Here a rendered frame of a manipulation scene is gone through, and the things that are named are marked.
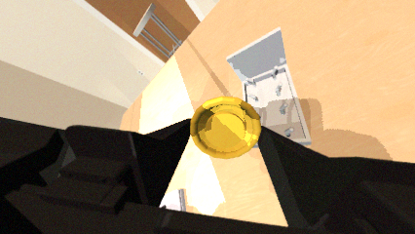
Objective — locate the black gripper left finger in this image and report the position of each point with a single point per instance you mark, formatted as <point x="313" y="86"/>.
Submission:
<point x="154" y="157"/>

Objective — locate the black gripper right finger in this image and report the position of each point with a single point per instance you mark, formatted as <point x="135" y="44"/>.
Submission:
<point x="310" y="186"/>

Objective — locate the yellow plate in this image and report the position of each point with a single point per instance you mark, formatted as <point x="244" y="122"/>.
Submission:
<point x="225" y="127"/>

